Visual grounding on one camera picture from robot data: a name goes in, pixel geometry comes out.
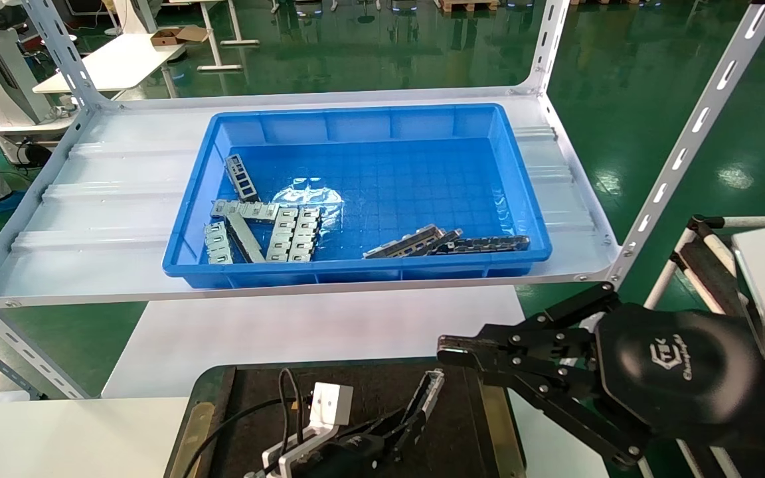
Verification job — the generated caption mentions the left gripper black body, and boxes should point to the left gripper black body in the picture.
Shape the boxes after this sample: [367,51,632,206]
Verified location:
[299,432,400,478]

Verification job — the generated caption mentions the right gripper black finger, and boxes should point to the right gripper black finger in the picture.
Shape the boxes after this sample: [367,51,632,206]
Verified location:
[437,282,622,354]
[440,347,653,469]

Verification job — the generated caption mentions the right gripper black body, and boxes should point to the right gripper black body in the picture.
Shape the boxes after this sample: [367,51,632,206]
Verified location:
[594,309,765,440]

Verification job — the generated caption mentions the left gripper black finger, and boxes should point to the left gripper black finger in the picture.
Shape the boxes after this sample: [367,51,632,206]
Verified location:
[361,375,432,438]
[388,410,434,460]

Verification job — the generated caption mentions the silver metal channel part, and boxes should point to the silver metal channel part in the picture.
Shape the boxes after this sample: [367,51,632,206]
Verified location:
[418,369,446,426]

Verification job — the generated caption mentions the dark slotted metal part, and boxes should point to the dark slotted metal part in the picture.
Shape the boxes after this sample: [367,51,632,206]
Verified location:
[224,154,260,202]
[409,229,464,256]
[436,235,531,256]

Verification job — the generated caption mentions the black rectangular container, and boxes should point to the black rectangular container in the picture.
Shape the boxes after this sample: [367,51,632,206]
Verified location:
[165,362,528,478]

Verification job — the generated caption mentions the silver slotted metal part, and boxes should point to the silver slotted metal part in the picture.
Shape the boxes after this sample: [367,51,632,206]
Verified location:
[288,207,322,262]
[266,207,299,262]
[363,224,447,260]
[210,199,281,222]
[226,212,268,264]
[204,221,234,265]

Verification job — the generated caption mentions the blue plastic bin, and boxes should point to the blue plastic bin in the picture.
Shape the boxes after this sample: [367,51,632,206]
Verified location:
[162,104,553,287]

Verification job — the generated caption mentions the clear plastic bag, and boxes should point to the clear plastic bag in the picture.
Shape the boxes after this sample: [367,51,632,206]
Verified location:
[271,178,345,230]

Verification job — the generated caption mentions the wooden pallet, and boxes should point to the wooden pallet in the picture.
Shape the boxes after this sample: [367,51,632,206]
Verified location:
[438,0,500,13]

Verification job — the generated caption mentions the white metal shelf rack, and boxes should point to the white metal shelf rack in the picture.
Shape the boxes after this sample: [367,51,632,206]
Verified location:
[0,0,765,400]

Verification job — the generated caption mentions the white table with metal legs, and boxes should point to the white table with metal legs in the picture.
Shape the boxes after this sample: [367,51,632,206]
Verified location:
[169,0,261,72]

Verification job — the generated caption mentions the brown cardboard box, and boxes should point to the brown cardboard box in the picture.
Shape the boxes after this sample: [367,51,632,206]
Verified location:
[151,25,210,46]

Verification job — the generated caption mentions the white background table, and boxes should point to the white background table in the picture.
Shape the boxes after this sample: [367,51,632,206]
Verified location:
[33,32,187,97]

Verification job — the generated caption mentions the left wrist grey camera box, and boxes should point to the left wrist grey camera box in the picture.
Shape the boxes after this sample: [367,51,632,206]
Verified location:
[262,382,355,478]

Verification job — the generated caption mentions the black camera cable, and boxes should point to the black camera cable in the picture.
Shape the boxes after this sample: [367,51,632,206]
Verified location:
[182,396,298,478]
[278,367,306,447]

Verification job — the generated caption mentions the white tube cart frame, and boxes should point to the white tube cart frame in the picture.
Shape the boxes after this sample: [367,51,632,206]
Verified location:
[641,214,765,478]

